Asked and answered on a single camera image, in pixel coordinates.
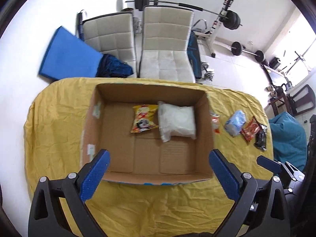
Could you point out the barbell on rack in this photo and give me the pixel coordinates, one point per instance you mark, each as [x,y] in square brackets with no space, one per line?
[230,19]

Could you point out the left white padded chair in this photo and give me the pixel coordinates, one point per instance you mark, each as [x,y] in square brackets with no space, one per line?
[113,34]

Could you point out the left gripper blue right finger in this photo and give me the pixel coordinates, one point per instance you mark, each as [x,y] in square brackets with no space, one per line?
[259,204]

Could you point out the white soft packet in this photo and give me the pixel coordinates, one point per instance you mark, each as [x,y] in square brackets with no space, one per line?
[176,121]

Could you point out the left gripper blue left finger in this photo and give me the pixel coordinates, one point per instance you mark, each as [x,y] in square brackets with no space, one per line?
[47,217]

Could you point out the dark blue cloth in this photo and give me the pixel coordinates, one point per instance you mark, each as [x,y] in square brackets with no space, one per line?
[112,67]

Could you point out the open cardboard box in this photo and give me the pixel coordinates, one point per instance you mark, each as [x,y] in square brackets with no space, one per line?
[143,158]

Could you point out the black blue bench pad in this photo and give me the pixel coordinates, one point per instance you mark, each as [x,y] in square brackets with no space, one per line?
[194,55]

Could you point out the blue tissue pack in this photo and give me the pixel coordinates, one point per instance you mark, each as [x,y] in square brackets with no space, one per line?
[235,123]

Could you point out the teal bean bag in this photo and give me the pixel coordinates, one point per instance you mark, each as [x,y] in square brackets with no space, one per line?
[289,140]

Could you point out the yellow tablecloth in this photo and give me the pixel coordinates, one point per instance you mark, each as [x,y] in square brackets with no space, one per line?
[53,133]

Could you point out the white padded chair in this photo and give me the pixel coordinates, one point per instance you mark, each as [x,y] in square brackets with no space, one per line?
[113,34]
[165,37]

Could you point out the barbell on floor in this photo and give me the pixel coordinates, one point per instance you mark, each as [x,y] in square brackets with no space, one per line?
[237,49]

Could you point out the black snack bag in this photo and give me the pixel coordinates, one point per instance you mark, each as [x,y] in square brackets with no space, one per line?
[261,137]

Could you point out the white weight bench rack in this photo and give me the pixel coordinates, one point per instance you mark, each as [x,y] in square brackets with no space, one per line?
[210,34]

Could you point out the small dumbbells on floor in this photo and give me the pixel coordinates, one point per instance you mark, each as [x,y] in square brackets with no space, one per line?
[208,72]

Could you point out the dark wooden chair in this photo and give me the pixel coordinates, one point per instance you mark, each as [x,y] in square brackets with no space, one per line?
[302,102]

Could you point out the blue foam mat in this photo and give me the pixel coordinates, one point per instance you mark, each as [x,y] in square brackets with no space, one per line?
[68,57]

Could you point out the red floral snack bag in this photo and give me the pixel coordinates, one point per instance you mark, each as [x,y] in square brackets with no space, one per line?
[251,129]

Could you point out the orange panda snack bag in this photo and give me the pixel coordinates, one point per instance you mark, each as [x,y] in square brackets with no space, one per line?
[215,122]

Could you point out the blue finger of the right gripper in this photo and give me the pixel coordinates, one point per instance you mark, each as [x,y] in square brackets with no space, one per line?
[269,164]

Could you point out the right white padded chair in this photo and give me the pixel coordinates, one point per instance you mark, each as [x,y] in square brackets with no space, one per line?
[165,37]

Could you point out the yellow panda snack bag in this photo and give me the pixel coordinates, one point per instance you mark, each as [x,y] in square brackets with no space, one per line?
[144,118]

